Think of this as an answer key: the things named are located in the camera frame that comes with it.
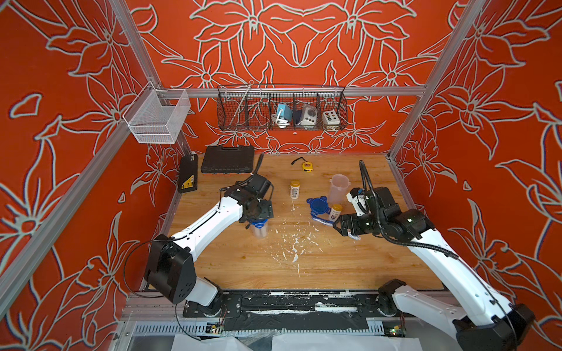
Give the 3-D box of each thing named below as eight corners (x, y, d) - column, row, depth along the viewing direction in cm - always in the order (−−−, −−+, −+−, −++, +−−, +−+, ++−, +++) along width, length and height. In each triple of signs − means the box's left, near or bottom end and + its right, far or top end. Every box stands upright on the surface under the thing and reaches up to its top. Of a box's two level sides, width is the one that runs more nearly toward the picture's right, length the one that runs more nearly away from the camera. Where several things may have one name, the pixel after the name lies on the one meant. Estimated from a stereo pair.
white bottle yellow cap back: (290, 199, 102) (291, 187, 95) (290, 192, 105) (290, 180, 97) (299, 199, 102) (300, 187, 95) (298, 192, 105) (300, 180, 97)
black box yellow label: (178, 194, 105) (176, 190, 103) (181, 159, 121) (180, 156, 119) (197, 190, 107) (196, 187, 105) (198, 156, 122) (197, 153, 120)
